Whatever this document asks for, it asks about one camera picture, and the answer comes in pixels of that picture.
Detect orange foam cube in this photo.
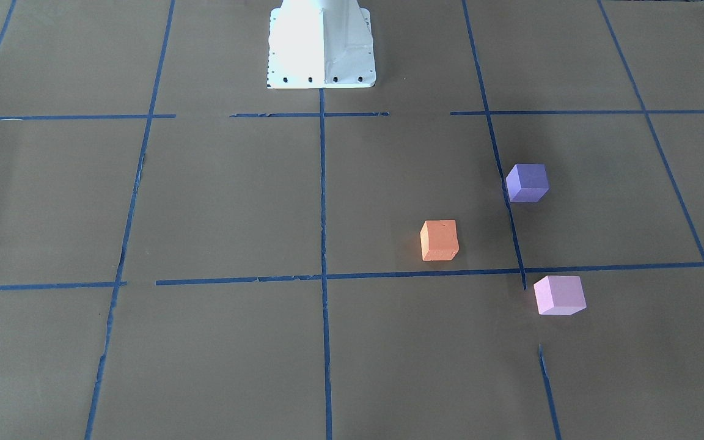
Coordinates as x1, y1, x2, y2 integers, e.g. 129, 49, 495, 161
420, 219, 460, 262

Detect dark purple foam cube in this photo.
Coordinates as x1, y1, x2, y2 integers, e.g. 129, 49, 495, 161
505, 163, 550, 203

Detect light pink foam cube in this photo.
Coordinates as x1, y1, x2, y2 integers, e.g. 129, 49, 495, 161
533, 276, 587, 317

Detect white camera stand post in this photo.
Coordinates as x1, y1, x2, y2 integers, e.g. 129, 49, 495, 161
266, 1, 377, 89

